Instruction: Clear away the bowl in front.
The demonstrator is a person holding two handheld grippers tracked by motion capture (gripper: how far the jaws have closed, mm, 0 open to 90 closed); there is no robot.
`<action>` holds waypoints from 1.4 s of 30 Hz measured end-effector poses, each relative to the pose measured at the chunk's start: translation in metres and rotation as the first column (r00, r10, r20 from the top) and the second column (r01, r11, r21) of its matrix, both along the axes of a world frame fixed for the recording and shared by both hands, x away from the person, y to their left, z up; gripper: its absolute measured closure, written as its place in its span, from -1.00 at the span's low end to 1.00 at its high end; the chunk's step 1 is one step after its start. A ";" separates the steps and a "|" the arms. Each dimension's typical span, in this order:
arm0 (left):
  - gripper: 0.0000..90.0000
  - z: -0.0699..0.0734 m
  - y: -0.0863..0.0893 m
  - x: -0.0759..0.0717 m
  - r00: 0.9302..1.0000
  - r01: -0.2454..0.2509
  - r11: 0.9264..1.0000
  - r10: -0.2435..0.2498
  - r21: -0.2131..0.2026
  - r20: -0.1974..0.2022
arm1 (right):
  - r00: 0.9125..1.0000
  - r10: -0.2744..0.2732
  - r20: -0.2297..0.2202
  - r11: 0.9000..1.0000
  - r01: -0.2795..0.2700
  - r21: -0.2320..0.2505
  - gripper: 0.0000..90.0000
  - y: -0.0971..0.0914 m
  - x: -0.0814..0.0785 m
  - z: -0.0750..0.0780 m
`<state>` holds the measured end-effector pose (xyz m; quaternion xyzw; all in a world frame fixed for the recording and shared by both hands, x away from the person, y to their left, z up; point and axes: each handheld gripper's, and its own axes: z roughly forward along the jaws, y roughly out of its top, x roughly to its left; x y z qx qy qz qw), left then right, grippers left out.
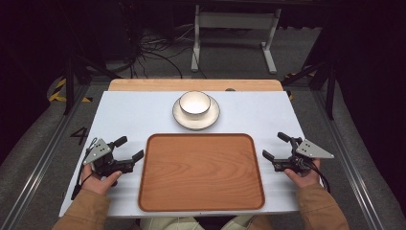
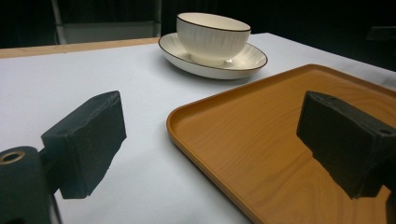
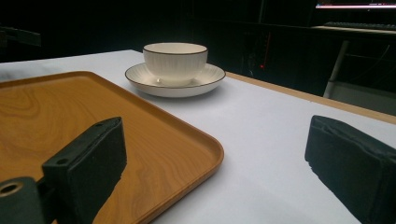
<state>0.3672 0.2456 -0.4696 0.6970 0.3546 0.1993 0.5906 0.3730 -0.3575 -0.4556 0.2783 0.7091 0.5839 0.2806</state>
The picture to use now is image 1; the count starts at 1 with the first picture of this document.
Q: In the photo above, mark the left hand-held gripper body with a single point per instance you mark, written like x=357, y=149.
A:
x=103, y=159

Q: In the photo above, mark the white bowl with dark rim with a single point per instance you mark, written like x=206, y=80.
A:
x=195, y=103

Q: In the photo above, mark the white table mat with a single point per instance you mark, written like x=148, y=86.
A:
x=134, y=111

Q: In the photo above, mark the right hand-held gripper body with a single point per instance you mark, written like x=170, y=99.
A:
x=311, y=151

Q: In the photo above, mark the white metal stand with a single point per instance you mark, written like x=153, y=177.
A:
x=236, y=19

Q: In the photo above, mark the person's left leg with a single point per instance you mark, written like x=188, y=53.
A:
x=169, y=224

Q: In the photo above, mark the wooden table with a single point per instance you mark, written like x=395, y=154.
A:
x=159, y=85

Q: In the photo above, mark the black tripod stand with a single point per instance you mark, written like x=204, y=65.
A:
x=331, y=92
x=69, y=83

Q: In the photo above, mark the person's right leg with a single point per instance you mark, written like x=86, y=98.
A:
x=237, y=223

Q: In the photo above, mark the person's right hand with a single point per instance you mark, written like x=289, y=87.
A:
x=303, y=179

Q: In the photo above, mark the person's leg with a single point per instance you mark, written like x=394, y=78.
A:
x=237, y=223
x=169, y=224

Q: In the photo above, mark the aluminium floor rail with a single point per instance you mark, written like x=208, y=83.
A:
x=41, y=163
x=348, y=153

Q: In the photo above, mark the brown wooden tray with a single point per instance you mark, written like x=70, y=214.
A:
x=201, y=172

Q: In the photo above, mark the white plate with dark rim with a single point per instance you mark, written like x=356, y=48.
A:
x=196, y=123

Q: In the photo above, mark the person's left hand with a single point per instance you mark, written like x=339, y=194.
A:
x=97, y=183

